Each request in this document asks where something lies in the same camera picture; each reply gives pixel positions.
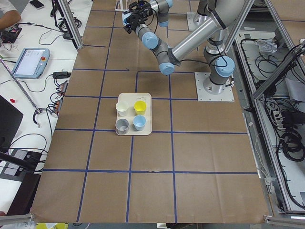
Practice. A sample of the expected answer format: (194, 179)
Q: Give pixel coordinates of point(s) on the teach pendant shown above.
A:
(31, 63)

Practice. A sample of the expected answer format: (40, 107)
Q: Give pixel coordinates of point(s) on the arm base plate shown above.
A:
(194, 20)
(209, 92)

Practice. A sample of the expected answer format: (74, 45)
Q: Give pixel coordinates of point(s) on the seated person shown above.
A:
(10, 14)

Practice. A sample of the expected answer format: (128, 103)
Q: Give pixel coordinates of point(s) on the black power brick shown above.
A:
(61, 75)

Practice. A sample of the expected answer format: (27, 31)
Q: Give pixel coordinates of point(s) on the light blue plastic cup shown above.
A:
(139, 122)

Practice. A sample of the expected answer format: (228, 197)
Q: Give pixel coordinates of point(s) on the yellow plastic cup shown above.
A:
(140, 107)

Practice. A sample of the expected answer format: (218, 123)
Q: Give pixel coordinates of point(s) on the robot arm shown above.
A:
(161, 9)
(220, 14)

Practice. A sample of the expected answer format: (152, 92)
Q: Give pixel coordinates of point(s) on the aluminium frame post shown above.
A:
(66, 13)

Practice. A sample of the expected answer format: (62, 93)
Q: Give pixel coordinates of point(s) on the cream plastic tray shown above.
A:
(131, 98)

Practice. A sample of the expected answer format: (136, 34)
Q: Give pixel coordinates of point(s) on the white wire cup rack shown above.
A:
(122, 5)

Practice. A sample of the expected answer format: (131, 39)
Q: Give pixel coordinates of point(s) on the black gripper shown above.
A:
(146, 11)
(134, 17)

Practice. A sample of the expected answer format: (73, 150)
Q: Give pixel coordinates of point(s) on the cream plastic cup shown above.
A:
(122, 108)

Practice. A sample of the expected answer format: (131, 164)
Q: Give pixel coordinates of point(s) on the grey plastic cup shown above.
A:
(122, 126)

